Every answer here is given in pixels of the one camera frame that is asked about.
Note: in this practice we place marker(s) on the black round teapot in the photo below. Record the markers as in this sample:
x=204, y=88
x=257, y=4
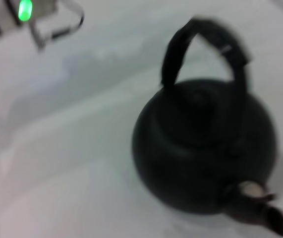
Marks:
x=193, y=153

